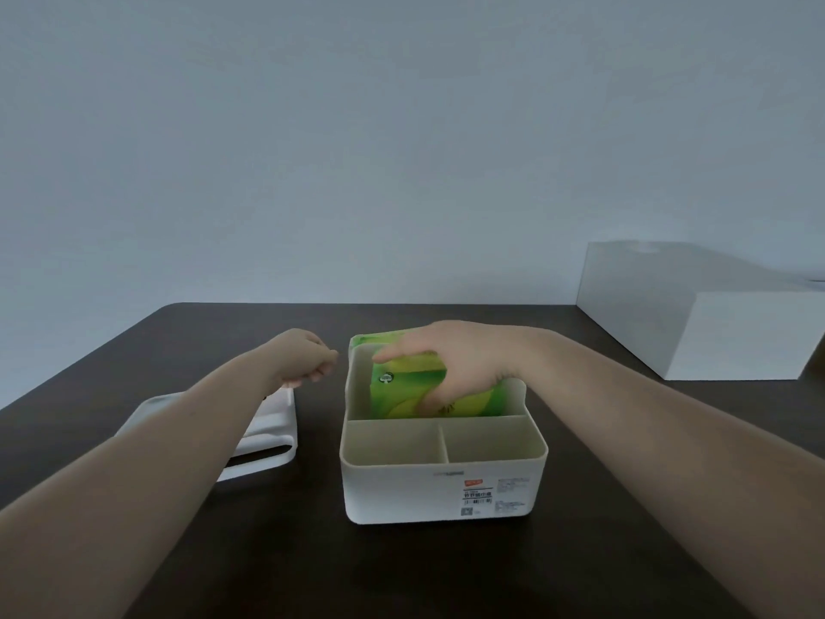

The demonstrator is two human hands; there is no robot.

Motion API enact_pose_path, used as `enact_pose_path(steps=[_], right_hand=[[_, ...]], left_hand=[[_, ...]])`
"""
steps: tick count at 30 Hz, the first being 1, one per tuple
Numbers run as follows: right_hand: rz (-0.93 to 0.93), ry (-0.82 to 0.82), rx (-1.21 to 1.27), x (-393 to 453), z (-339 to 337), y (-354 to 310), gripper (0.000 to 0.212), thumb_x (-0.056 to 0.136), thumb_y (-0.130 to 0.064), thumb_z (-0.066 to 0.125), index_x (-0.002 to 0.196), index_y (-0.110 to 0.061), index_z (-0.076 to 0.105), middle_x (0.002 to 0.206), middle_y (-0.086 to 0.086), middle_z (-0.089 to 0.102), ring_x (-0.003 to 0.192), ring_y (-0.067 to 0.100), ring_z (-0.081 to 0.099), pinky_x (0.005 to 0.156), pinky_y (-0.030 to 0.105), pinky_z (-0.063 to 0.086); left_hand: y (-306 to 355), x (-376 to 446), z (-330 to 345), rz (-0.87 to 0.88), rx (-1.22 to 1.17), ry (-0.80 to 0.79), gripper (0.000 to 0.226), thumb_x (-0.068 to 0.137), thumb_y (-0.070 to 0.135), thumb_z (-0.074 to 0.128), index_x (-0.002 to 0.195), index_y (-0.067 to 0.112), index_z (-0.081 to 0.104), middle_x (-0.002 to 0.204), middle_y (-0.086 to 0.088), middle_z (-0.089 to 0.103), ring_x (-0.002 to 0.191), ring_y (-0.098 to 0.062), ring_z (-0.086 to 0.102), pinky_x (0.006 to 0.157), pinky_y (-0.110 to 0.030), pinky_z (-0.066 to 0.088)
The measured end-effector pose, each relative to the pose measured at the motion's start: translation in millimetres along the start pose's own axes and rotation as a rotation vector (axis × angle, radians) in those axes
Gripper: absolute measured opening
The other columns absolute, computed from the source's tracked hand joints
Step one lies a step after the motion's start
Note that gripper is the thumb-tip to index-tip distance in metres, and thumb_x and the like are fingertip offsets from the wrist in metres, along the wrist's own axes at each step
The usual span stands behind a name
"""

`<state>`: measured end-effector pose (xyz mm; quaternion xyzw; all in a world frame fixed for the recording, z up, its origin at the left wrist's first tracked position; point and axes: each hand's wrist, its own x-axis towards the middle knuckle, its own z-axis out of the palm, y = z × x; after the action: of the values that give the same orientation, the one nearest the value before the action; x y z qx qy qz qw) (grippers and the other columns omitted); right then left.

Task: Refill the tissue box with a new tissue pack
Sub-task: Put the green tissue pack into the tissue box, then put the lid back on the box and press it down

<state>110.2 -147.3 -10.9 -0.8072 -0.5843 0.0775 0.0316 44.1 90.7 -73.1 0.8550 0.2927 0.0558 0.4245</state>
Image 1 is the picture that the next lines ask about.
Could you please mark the person's right hand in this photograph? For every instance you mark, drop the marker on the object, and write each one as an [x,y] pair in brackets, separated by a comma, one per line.
[461,358]

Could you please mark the person's left forearm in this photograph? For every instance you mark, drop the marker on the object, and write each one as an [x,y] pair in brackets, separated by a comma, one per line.
[138,464]

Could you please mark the person's right forearm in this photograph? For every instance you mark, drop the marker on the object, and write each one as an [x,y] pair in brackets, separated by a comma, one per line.
[677,457]

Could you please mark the person's left hand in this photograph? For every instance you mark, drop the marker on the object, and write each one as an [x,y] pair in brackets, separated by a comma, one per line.
[293,356]

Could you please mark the person's right thumb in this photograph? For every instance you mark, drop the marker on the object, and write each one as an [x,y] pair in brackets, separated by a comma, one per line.
[445,398]

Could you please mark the green tissue pack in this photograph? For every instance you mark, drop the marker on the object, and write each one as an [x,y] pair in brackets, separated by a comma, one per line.
[406,393]

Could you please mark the person's left fingers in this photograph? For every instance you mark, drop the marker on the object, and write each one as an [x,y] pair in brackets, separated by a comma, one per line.
[320,364]

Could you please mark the white plastic organizer box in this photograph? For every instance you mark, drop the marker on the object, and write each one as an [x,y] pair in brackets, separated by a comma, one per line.
[445,460]

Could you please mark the white plastic lid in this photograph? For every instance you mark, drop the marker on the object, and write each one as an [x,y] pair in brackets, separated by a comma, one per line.
[258,438]

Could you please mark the large white box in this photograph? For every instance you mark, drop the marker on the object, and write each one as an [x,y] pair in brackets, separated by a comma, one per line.
[699,312]

